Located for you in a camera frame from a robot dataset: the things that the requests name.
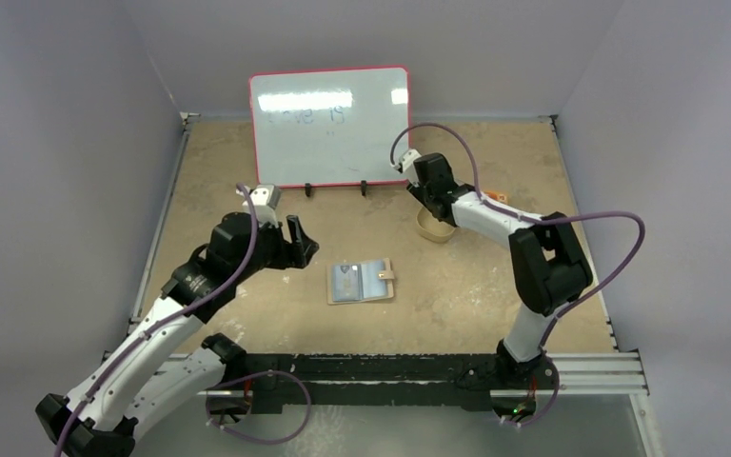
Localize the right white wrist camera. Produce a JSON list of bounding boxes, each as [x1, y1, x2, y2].
[[393, 149, 421, 174]]

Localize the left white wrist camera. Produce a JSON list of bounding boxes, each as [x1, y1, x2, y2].
[[243, 184, 282, 227]]

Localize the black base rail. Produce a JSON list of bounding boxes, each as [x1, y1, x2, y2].
[[184, 351, 556, 418]]

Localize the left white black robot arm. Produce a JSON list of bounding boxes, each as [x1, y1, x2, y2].
[[35, 212, 319, 456]]

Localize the orange card pack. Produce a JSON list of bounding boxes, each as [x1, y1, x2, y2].
[[484, 191, 508, 205]]

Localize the aluminium frame rail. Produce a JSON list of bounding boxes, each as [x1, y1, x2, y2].
[[128, 349, 646, 409]]

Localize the pink framed whiteboard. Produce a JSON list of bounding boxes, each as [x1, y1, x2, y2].
[[248, 66, 411, 188]]

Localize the beige oval tray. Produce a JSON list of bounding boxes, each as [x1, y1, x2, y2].
[[415, 208, 456, 244]]

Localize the beige card holder wallet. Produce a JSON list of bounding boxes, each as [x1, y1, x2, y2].
[[326, 258, 396, 306]]

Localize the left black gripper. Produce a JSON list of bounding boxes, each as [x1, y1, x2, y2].
[[233, 215, 317, 284]]

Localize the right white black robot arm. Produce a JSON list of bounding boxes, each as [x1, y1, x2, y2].
[[394, 149, 593, 387]]

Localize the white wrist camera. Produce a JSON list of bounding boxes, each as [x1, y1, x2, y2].
[[243, 184, 282, 227], [393, 149, 421, 174]]

